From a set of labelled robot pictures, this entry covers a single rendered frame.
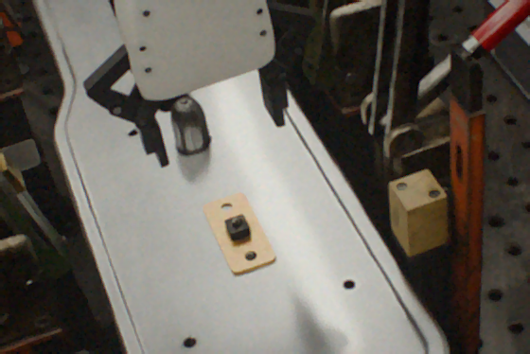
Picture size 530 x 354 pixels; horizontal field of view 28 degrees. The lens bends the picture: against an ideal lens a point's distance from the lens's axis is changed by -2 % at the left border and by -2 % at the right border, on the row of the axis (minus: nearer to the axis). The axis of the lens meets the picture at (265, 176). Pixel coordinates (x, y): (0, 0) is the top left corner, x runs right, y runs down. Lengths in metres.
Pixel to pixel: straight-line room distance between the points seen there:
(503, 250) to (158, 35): 0.65
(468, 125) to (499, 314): 0.49
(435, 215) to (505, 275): 0.43
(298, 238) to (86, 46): 0.36
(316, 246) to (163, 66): 0.22
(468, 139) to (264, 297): 0.21
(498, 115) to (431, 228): 0.62
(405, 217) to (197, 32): 0.21
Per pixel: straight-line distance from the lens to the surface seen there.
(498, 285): 1.23
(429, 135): 0.88
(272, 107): 0.80
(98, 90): 0.75
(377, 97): 0.87
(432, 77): 0.86
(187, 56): 0.73
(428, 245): 0.84
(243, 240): 0.88
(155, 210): 0.92
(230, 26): 0.73
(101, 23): 1.15
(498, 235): 1.28
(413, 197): 0.81
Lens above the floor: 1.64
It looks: 44 degrees down
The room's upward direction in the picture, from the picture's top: 10 degrees counter-clockwise
